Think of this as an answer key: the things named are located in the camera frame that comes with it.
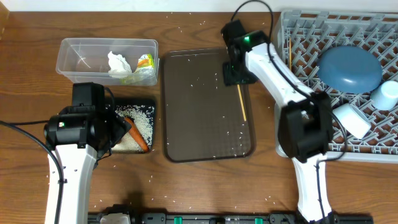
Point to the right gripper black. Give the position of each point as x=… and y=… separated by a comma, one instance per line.
x=231, y=80

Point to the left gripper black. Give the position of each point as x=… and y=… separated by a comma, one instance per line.
x=120, y=126

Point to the white tissue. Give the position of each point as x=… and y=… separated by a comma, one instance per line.
x=119, y=68

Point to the wooden chopstick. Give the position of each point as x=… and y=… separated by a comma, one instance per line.
x=241, y=103
x=290, y=54

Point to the orange carrot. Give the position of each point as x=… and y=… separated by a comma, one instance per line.
x=135, y=134

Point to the pile of rice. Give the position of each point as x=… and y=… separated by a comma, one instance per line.
x=143, y=119

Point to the green snack wrapper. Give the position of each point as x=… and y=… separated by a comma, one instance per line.
x=144, y=73

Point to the dark blue plate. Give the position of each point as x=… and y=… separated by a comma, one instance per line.
x=349, y=69

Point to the light blue bowl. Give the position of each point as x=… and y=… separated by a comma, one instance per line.
x=353, y=120

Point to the light blue cup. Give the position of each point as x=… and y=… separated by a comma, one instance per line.
x=385, y=96

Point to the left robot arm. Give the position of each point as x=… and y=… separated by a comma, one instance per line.
x=71, y=169

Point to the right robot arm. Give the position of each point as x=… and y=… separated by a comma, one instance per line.
x=304, y=126

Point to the grey dishwasher rack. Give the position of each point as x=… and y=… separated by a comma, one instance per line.
x=315, y=32

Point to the clear plastic bin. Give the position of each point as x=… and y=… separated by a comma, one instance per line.
x=86, y=59

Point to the black tray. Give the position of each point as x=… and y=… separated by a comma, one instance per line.
x=136, y=102

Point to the brown serving tray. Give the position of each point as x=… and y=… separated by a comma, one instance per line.
x=202, y=116

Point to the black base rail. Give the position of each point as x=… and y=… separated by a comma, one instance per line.
x=161, y=218

